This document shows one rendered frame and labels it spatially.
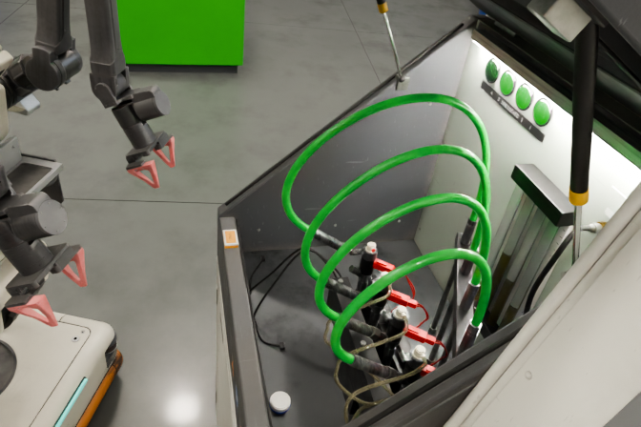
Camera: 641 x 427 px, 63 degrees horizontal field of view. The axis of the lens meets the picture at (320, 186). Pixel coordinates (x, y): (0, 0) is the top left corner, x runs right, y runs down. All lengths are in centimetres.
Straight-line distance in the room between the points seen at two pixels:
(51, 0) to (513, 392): 108
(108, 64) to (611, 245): 100
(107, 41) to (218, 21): 302
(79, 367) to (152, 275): 73
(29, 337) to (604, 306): 173
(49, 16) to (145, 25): 297
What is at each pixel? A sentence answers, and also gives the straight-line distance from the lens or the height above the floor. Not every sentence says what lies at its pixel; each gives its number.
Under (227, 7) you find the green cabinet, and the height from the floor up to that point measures 54.
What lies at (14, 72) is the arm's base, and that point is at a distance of 136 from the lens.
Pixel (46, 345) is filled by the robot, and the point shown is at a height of 28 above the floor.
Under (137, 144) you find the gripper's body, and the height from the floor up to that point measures 109.
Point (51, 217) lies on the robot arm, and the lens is 92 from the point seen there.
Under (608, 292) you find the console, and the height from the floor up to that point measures 140.
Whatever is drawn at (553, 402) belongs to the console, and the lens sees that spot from 65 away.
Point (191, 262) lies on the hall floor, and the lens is 254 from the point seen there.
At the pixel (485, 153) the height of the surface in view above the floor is 131.
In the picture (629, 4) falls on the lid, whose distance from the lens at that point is 45.
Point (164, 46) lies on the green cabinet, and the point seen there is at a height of 23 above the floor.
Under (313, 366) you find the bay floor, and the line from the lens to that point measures 114.
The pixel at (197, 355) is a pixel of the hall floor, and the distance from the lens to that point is 219.
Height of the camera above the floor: 175
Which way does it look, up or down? 35 degrees down
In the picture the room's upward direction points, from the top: 8 degrees clockwise
